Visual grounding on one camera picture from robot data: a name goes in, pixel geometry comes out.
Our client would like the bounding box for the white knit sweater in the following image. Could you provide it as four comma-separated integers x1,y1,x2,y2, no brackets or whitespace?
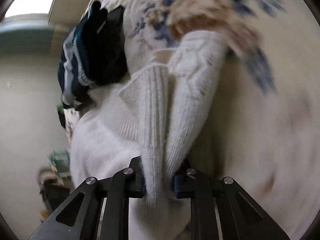
71,30,227,239

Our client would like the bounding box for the floral fleece bed blanket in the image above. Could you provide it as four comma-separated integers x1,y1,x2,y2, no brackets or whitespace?
100,0,319,239

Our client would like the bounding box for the navy striped knit garment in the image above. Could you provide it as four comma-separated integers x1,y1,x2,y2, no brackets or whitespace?
57,1,127,110

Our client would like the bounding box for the teal green curtain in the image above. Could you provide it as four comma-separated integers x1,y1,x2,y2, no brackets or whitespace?
1,14,70,55

